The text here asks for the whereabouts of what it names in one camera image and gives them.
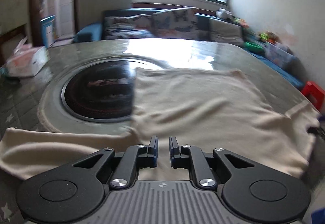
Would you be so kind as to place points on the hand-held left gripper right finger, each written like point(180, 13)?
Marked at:
point(173, 149)

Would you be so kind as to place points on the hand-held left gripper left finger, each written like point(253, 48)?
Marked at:
point(153, 149)

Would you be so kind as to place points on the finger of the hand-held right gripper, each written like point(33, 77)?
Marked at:
point(314, 130)

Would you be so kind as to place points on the cream long-sleeved garment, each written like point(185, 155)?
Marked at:
point(198, 107)

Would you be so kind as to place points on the red plastic stool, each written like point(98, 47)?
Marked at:
point(313, 93)

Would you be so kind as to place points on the round black induction cooktop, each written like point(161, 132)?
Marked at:
point(99, 92)

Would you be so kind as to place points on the clear plastic storage box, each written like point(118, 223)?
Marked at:
point(279, 55)

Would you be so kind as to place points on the green plastic bowl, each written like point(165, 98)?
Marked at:
point(254, 46)

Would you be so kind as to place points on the small plush toys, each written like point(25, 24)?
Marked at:
point(268, 36)

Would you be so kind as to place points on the large butterfly print pillow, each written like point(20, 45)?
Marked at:
point(175, 22)

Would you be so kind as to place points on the grey cushion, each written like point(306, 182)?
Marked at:
point(226, 31)

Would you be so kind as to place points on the green and orange toy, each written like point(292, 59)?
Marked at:
point(240, 23)

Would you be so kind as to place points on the blue corner sofa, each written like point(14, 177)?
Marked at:
point(88, 33)

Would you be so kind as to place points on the panda plush toy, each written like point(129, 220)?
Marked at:
point(223, 13)

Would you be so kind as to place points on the pink and white tissue pack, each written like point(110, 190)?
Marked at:
point(25, 60)

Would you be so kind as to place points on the light blue small cabinet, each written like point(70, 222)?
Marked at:
point(48, 32)

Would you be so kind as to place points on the dark wooden sideboard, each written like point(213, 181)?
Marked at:
point(12, 41)

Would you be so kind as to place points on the dark wooden door frame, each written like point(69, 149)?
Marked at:
point(35, 3)

